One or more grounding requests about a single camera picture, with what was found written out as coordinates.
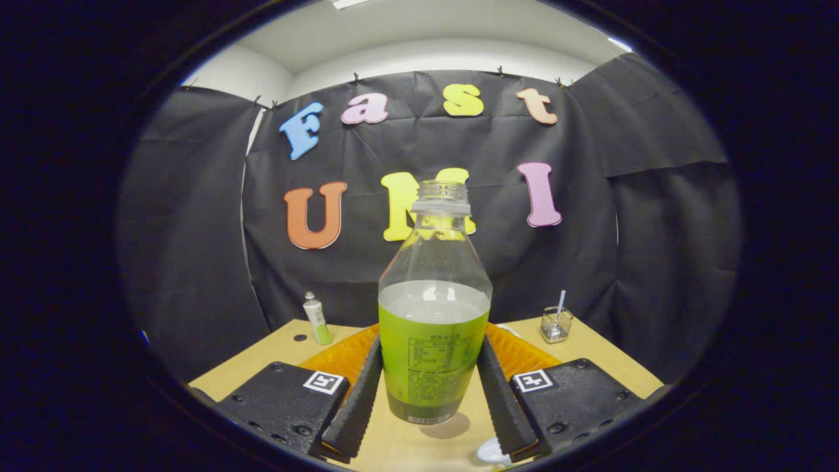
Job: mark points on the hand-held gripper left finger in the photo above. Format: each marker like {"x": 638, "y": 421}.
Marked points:
{"x": 357, "y": 406}

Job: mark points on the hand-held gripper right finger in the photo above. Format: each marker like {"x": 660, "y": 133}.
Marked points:
{"x": 501, "y": 406}

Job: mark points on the white cup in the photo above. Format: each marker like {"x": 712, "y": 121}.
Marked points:
{"x": 491, "y": 451}

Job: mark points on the round brown coaster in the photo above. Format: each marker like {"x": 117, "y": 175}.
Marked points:
{"x": 449, "y": 429}

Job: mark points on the clear juice bottle green label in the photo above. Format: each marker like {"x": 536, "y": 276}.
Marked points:
{"x": 432, "y": 347}

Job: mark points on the clear drinking glass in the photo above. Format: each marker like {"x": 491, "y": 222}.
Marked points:
{"x": 556, "y": 328}

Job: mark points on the white and green tube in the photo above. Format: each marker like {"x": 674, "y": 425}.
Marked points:
{"x": 316, "y": 318}

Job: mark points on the wooden table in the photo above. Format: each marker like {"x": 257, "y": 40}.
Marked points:
{"x": 262, "y": 354}

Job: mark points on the white straw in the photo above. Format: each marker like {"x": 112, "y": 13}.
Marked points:
{"x": 561, "y": 301}

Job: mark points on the black backdrop cloth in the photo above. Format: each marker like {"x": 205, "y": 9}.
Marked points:
{"x": 590, "y": 262}

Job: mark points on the long ceiling light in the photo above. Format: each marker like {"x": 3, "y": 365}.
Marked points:
{"x": 347, "y": 2}

